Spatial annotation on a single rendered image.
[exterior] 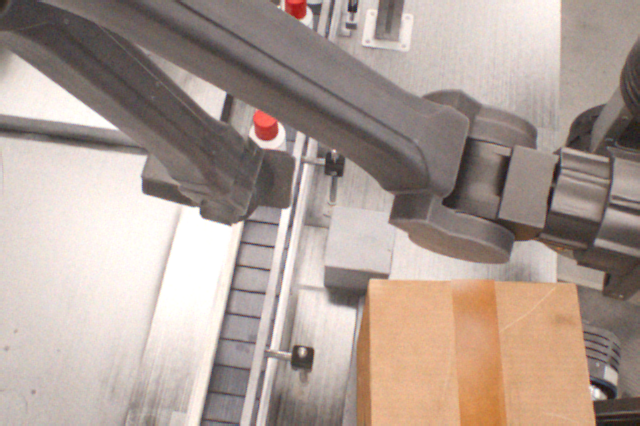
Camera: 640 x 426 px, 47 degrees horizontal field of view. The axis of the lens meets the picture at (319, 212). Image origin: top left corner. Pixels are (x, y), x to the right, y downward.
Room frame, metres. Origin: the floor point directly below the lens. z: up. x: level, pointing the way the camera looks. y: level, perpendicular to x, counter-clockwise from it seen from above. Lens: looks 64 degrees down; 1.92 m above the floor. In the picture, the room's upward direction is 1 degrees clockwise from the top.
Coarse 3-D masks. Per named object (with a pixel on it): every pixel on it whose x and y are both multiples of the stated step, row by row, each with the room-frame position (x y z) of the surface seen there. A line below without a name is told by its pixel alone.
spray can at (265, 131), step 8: (256, 112) 0.55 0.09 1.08; (256, 120) 0.54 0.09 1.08; (264, 120) 0.54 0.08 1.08; (272, 120) 0.54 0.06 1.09; (256, 128) 0.53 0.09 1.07; (264, 128) 0.53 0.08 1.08; (272, 128) 0.53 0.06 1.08; (280, 128) 0.55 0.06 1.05; (256, 136) 0.54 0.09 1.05; (264, 136) 0.53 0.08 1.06; (272, 136) 0.53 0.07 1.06; (280, 136) 0.54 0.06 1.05; (264, 144) 0.53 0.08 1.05; (272, 144) 0.53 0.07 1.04; (280, 144) 0.53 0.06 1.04
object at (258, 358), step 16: (320, 16) 0.82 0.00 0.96; (320, 32) 0.79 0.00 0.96; (288, 208) 0.47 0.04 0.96; (288, 224) 0.45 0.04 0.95; (272, 272) 0.37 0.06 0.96; (272, 288) 0.35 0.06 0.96; (272, 304) 0.32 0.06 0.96; (256, 352) 0.26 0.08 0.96; (256, 368) 0.23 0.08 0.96; (256, 384) 0.21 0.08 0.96
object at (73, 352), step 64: (448, 0) 0.98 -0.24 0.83; (512, 0) 0.99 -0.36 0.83; (384, 64) 0.83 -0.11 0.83; (448, 64) 0.83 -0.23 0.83; (512, 64) 0.84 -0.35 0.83; (0, 128) 0.68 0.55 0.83; (0, 192) 0.55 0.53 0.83; (64, 192) 0.56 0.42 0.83; (128, 192) 0.56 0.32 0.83; (320, 192) 0.56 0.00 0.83; (384, 192) 0.57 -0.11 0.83; (0, 256) 0.44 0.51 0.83; (64, 256) 0.44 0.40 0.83; (128, 256) 0.44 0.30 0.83; (192, 256) 0.45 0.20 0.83; (320, 256) 0.45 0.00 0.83; (512, 256) 0.46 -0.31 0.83; (0, 320) 0.33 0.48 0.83; (64, 320) 0.34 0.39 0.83; (128, 320) 0.34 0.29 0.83; (192, 320) 0.34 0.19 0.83; (320, 320) 0.34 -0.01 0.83; (0, 384) 0.24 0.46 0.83; (64, 384) 0.24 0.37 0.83; (128, 384) 0.24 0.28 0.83; (192, 384) 0.24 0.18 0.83; (320, 384) 0.25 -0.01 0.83
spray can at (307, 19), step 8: (288, 0) 0.75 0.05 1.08; (296, 0) 0.75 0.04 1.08; (304, 0) 0.75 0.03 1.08; (288, 8) 0.74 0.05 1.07; (296, 8) 0.74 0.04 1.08; (304, 8) 0.75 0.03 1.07; (296, 16) 0.74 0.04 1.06; (304, 16) 0.75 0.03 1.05; (312, 16) 0.76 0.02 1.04; (312, 24) 0.75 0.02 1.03
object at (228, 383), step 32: (288, 128) 0.66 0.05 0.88; (256, 224) 0.48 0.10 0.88; (256, 256) 0.43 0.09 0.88; (256, 288) 0.38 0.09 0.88; (224, 320) 0.32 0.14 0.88; (256, 320) 0.33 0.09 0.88; (224, 352) 0.28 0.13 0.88; (224, 384) 0.23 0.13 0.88; (224, 416) 0.19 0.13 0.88; (256, 416) 0.19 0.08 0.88
